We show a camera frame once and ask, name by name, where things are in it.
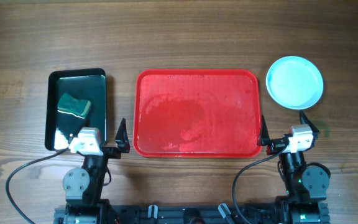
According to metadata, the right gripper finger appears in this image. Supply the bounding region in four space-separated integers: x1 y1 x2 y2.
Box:
257 115 270 146
299 110 320 137

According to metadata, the light blue plate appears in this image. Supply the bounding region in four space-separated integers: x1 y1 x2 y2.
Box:
265 56 324 110

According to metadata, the green yellow sponge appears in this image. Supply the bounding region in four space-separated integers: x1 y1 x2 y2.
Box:
57 93 92 119

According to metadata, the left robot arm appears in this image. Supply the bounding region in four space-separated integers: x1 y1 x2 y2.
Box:
53 119 130 224

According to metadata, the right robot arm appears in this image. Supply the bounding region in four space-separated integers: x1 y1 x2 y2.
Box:
249 111 331 224

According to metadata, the black water tray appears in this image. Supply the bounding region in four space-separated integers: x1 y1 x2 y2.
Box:
44 68 108 151

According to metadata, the red plastic tray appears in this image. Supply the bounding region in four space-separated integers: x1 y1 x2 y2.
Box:
133 69 261 158

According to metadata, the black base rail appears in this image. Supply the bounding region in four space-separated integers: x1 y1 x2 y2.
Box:
53 202 331 224

